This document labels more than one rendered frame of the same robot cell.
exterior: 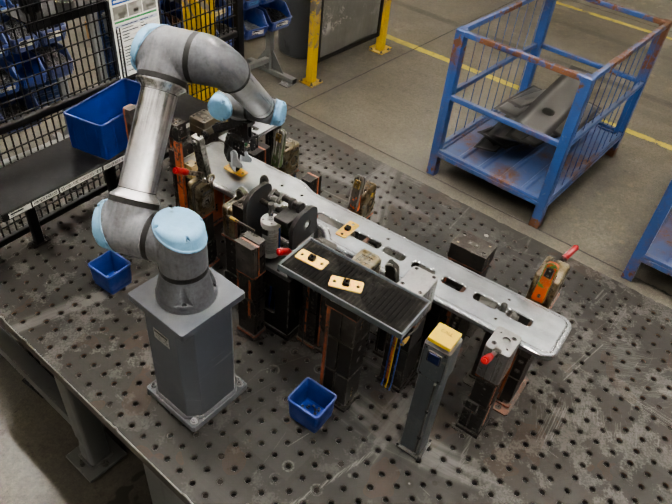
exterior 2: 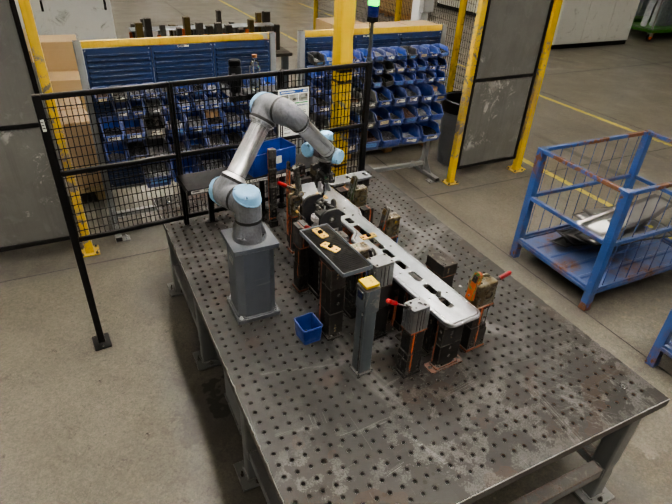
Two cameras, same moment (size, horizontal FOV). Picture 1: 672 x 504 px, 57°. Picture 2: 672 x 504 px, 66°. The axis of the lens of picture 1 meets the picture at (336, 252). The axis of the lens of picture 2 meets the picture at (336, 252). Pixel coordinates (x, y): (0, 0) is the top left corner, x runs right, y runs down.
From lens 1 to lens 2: 1.01 m
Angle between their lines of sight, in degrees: 22
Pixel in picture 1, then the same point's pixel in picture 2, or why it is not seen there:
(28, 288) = (195, 240)
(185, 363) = (238, 275)
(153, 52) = (258, 104)
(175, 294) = (238, 231)
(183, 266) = (243, 214)
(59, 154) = not seen: hidden behind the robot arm
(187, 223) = (250, 191)
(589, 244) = (627, 333)
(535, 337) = (448, 313)
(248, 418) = (272, 327)
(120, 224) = (220, 187)
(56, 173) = not seen: hidden behind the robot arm
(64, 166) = not seen: hidden behind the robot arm
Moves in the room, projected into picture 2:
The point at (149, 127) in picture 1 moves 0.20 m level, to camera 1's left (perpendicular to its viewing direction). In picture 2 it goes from (247, 141) to (211, 132)
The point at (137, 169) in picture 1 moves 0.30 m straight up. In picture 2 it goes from (236, 161) to (232, 92)
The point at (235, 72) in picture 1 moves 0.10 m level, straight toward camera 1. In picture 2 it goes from (296, 119) to (288, 127)
